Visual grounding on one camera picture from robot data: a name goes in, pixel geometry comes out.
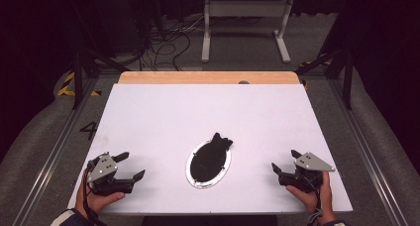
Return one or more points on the person's right hand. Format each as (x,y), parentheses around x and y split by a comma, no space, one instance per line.
(313,201)

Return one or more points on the wooden table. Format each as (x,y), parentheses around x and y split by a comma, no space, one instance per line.
(198,77)

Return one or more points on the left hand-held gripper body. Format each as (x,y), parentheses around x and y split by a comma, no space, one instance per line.
(105,168)

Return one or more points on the yellow black floor tape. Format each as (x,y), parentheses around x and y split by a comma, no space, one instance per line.
(66,87)
(313,63)

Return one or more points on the oval pearl-rimmed photo frame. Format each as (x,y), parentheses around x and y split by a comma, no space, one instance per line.
(208,160)

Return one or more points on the white metal stand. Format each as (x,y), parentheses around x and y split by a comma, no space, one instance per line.
(246,8)

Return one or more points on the black metal stand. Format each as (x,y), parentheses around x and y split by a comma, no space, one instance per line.
(347,87)
(78,87)

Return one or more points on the person's left hand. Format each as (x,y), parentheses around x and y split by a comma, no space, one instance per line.
(97,203)

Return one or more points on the aluminium floor rail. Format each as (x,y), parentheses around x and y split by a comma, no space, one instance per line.
(49,163)
(366,153)

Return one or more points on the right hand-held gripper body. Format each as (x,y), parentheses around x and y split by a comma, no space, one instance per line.
(310,163)

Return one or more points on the grey table grommet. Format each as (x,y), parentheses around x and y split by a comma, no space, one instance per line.
(243,82)

